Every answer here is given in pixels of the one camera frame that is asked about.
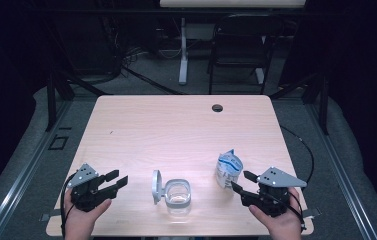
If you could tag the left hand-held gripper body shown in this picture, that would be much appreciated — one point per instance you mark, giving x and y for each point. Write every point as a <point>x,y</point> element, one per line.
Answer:
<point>87,195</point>

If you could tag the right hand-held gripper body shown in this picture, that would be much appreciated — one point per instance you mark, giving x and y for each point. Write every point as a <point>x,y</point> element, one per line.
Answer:
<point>272,200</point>

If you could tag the blue and white refill pouch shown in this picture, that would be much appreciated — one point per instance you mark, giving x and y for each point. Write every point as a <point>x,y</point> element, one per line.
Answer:
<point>228,168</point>

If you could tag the clear pitcher with white lid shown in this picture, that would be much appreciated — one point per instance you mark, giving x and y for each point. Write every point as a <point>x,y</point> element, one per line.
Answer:
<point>177,196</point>

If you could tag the person's right hand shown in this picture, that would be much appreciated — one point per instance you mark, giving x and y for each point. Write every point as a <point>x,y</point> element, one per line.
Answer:
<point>282,226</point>

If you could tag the person's left hand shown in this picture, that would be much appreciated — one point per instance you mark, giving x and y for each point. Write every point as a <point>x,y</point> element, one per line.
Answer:
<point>79,223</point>

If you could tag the grey tape strip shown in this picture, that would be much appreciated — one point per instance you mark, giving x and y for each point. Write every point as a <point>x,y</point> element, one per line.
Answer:
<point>311,212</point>
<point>47,216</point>

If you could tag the black tape square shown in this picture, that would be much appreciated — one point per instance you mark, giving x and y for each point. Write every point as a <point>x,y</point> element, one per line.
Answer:
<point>50,143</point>

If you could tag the black folding chair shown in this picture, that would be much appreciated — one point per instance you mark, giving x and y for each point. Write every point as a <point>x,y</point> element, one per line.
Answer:
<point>242,36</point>

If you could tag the white desk with white legs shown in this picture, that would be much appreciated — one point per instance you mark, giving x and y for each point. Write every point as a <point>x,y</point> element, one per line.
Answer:
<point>232,3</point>

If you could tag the aluminium floor rail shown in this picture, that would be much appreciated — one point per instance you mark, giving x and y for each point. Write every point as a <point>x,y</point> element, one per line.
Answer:
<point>26,176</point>
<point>339,173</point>

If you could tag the black metal frame stand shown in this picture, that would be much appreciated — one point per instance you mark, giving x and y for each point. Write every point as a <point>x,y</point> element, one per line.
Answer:
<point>51,100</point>
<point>323,106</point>

